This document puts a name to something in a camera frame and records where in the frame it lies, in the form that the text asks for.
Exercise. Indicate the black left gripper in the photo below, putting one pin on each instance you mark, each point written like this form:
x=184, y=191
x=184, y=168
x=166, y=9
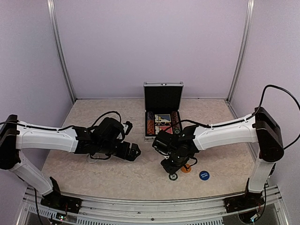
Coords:
x=131, y=156

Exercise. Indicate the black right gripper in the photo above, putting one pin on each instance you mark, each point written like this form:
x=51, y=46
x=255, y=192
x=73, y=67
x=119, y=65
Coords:
x=170, y=169

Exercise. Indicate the green poker chip stack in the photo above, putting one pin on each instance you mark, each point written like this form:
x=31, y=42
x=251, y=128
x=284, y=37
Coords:
x=177, y=131

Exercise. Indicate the aluminium poker set case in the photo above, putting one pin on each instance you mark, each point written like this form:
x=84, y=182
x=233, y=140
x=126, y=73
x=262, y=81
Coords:
x=161, y=98

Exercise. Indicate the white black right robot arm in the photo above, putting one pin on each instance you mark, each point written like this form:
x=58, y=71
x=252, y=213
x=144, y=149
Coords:
x=258, y=127

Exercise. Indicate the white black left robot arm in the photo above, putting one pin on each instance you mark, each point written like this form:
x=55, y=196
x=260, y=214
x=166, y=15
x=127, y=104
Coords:
x=105, y=136

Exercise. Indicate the orange big blind button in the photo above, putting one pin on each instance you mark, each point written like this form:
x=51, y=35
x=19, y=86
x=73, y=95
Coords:
x=186, y=168

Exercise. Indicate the blue small blind button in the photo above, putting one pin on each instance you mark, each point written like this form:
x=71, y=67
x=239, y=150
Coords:
x=204, y=175

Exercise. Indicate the red playing card deck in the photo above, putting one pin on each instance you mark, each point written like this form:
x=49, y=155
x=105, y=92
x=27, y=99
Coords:
x=168, y=129

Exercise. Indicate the blue playing card deck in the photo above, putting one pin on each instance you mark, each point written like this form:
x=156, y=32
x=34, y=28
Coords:
x=163, y=118

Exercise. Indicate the right chip row in case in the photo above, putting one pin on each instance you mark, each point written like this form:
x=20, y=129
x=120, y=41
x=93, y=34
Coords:
x=175, y=120

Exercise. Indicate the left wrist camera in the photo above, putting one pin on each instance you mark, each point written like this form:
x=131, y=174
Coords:
x=127, y=127

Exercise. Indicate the front aluminium rail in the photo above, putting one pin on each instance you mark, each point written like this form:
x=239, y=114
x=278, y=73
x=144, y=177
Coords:
x=106, y=211

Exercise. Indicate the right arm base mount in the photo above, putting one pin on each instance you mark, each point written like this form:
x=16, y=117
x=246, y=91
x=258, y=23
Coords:
x=236, y=203

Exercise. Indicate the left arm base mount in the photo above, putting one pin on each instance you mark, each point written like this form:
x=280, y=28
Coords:
x=62, y=202

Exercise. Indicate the left aluminium frame post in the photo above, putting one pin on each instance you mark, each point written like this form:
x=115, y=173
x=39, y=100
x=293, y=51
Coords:
x=59, y=49

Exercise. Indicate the aluminium frame post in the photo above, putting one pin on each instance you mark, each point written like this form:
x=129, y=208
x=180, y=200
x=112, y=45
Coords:
x=59, y=49
x=242, y=51

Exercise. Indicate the right aluminium frame post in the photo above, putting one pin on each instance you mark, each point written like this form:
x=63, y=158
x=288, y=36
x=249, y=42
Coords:
x=242, y=51

